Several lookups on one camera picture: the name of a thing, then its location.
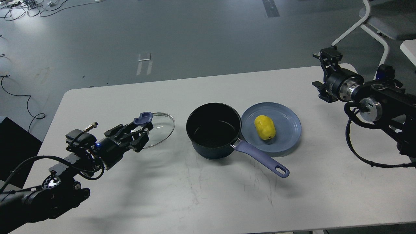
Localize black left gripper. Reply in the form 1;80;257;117
96;122;153;170

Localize black floor cable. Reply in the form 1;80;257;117
0;75;46;132

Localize black box at left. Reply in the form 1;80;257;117
0;116;42;184

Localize dark blue saucepan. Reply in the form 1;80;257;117
186;103;290;178

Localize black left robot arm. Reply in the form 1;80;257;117
0;121;153;234

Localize white table corner at right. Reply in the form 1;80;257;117
400;39;416;66

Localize cables and power strip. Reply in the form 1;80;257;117
0;0;106;22

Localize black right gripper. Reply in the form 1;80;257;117
312;46;364;103

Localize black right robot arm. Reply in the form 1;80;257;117
312;46;416;168

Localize glass lid with blue knob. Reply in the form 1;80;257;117
133;112;176;149

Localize blue plate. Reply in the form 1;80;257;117
241;102;302;156

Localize white chair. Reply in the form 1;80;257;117
331;0;416;65

